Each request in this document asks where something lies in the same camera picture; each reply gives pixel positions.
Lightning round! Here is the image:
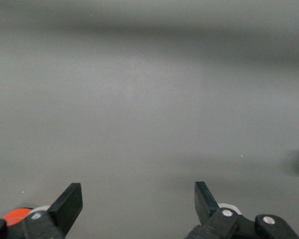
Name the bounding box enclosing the orange cylindrical can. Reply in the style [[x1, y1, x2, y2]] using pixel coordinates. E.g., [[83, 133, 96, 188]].
[[2, 208, 32, 227]]

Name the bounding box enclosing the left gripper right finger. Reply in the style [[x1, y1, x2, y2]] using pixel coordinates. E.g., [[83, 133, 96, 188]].
[[186, 181, 299, 239]]

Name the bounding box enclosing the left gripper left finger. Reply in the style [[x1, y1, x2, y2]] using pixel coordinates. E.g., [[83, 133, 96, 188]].
[[0, 182, 83, 239]]

